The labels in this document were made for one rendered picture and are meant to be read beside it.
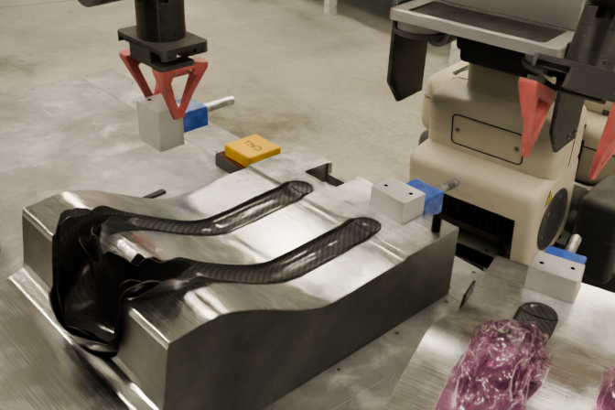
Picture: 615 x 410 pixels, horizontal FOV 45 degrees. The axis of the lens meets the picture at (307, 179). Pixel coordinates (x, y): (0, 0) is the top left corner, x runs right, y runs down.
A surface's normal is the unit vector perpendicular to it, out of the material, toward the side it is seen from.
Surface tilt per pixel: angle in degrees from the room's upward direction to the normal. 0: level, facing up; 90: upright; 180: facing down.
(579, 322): 0
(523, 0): 90
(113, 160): 0
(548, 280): 90
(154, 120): 92
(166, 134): 90
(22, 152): 0
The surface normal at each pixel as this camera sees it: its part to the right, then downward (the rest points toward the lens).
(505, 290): 0.04, -0.88
